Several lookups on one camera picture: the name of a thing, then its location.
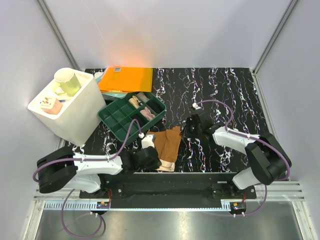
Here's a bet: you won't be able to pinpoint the brown boxer briefs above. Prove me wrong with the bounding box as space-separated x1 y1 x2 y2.
147 126 182 172

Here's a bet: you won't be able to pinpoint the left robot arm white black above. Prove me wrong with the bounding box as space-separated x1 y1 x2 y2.
32 146 162 198

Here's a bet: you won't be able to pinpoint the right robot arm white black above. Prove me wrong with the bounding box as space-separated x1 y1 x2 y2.
182 113 292 199

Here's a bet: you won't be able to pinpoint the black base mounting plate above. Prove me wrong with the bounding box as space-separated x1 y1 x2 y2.
80 172 257 199

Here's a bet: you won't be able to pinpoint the pink rolled sock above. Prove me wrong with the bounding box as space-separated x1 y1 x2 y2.
140 107 156 121

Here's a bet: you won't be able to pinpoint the green divided organizer tray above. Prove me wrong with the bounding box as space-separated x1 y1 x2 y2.
98 92 166 145

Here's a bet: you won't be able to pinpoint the beige rolled sock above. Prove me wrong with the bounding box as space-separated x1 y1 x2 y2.
128 95 144 109

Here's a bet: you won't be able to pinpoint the grey rolled sock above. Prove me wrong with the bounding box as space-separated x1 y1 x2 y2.
136 92 150 103

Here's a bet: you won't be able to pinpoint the white storage bin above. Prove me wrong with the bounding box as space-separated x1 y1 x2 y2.
27 70 106 146

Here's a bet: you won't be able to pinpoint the orange and teal folders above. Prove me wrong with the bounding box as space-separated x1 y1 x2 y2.
94 67 153 101

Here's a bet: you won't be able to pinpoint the pink box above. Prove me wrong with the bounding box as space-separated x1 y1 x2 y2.
40 97 63 115

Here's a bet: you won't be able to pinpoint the yellow green cup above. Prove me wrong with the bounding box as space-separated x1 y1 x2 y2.
52 67 81 97

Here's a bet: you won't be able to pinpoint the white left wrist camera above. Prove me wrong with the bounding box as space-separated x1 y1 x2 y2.
141 134 156 149

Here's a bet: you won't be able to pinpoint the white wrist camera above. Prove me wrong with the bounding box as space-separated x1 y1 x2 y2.
141 134 156 149
192 102 202 111

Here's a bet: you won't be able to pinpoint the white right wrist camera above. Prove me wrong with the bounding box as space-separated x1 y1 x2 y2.
192 102 202 111

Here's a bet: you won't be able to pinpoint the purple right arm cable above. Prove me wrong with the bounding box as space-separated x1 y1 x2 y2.
194 99 293 217

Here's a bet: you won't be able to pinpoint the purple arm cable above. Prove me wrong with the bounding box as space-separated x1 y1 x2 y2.
194 99 293 217
32 118 146 238

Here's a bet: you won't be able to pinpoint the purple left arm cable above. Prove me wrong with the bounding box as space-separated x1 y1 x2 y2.
32 118 146 238

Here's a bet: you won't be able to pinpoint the aluminium front rail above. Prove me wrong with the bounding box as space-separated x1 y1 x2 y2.
33 181 305 212

